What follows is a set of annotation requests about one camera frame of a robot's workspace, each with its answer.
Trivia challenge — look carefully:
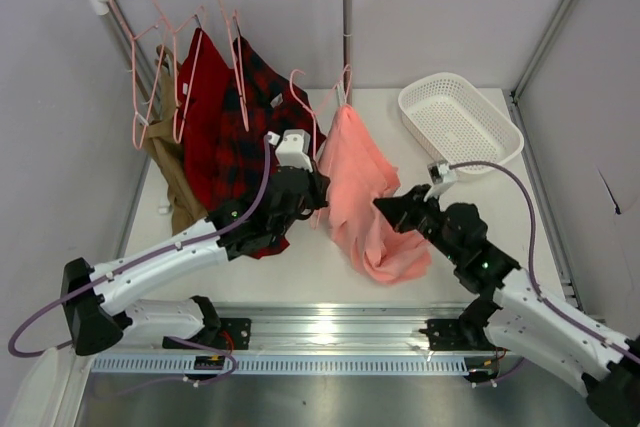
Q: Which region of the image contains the pink skirt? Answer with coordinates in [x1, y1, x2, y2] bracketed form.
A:
[319, 105, 431, 285]

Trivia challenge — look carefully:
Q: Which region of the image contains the pink wire hanger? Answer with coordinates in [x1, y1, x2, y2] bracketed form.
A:
[289, 64, 354, 228]
[108, 0, 166, 151]
[151, 0, 207, 144]
[217, 0, 250, 132]

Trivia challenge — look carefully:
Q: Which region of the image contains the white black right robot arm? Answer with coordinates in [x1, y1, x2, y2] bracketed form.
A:
[373, 185, 639, 426]

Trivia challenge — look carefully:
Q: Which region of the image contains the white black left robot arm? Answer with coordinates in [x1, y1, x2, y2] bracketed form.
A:
[61, 166, 330, 356]

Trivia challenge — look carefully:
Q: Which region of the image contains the red black plaid skirt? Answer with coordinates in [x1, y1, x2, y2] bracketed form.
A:
[207, 37, 313, 262]

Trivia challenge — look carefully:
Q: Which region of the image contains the plain red skirt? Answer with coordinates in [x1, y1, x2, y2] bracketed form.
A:
[178, 28, 232, 210]

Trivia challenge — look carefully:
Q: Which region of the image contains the white perforated plastic basket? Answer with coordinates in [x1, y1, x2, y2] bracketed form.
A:
[397, 72, 524, 182]

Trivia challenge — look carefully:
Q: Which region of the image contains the tan brown garment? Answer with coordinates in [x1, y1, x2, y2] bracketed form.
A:
[143, 45, 207, 235]

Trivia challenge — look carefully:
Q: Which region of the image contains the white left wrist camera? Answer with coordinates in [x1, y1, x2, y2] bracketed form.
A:
[267, 129, 313, 172]

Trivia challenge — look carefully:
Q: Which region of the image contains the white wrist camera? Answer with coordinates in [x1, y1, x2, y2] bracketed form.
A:
[424, 160, 458, 201]
[267, 129, 313, 172]

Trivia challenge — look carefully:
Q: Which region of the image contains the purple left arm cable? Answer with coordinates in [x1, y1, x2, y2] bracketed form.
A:
[7, 131, 279, 359]

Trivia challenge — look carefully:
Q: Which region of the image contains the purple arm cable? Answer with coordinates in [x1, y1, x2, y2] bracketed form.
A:
[449, 160, 640, 388]
[7, 131, 279, 359]

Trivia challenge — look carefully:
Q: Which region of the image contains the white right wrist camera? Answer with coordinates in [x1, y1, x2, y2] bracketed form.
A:
[424, 160, 458, 201]

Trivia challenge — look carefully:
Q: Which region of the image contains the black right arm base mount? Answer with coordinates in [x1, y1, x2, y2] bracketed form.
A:
[418, 296, 522, 352]

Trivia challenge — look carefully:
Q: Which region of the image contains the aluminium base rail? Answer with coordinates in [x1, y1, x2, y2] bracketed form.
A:
[69, 302, 541, 356]

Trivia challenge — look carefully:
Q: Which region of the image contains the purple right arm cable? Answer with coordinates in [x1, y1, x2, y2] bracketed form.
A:
[449, 160, 640, 388]

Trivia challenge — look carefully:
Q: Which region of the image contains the white slotted cable duct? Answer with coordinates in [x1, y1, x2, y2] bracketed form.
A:
[91, 353, 469, 376]

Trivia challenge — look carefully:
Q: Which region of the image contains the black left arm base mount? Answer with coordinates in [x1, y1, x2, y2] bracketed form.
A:
[162, 296, 252, 352]

